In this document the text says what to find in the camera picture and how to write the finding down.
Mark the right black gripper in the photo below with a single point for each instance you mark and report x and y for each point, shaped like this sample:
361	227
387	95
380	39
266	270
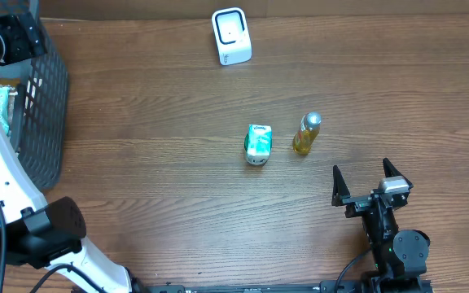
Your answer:
358	203

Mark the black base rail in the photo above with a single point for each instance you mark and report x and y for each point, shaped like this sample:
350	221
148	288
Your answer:
323	287

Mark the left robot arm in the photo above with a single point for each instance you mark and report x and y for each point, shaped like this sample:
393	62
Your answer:
50	235

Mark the white barcode scanner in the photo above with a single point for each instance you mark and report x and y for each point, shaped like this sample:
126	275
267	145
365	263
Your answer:
232	36

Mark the teal tissue pack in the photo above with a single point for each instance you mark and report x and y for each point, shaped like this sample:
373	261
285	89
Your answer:
4	107
258	144

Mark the grey plastic shopping basket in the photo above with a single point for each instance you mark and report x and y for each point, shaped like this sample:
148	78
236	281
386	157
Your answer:
41	105

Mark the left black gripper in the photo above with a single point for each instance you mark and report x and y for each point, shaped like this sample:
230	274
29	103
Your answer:
26	43

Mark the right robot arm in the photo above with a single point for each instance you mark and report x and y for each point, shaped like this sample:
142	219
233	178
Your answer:
400	255

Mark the yellow liquid bottle silver cap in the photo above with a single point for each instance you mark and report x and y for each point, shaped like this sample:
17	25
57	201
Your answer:
310	125

